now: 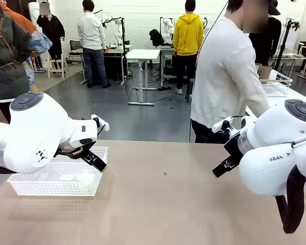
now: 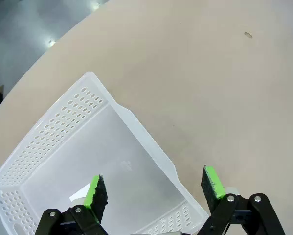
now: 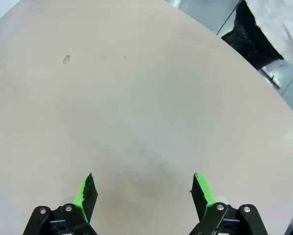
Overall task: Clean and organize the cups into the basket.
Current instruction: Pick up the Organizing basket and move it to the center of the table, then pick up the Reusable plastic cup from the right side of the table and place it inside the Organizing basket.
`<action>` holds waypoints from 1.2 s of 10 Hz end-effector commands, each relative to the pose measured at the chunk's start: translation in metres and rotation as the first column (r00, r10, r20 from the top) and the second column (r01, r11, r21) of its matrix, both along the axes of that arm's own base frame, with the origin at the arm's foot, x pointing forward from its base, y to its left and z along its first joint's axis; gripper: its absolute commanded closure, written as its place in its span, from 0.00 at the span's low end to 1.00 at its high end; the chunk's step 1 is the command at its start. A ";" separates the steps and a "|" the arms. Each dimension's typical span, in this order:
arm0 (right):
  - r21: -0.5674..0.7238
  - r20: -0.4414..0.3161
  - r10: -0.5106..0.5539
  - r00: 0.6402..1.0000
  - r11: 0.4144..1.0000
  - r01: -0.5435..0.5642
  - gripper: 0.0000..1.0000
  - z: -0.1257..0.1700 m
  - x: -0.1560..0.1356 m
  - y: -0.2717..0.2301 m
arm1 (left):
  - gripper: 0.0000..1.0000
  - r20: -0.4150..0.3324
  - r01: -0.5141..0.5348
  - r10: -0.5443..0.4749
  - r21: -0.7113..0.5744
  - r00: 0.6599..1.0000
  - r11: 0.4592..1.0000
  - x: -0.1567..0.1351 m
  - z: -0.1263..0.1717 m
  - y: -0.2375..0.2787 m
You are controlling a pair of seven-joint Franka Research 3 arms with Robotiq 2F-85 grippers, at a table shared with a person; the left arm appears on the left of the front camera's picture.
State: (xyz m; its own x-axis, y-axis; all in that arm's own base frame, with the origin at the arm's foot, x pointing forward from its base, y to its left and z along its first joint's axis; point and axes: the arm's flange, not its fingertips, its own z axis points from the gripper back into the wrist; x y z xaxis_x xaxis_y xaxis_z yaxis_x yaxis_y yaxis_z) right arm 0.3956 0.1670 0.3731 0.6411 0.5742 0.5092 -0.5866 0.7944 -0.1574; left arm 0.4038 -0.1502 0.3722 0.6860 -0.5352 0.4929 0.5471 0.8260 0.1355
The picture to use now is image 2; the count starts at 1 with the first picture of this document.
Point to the white perforated plastic basket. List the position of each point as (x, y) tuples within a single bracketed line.
[(99, 151)]

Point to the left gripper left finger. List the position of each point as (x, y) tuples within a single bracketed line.
[(101, 198)]

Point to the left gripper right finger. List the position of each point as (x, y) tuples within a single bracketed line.
[(209, 188)]

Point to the white paper label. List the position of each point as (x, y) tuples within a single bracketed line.
[(79, 193)]

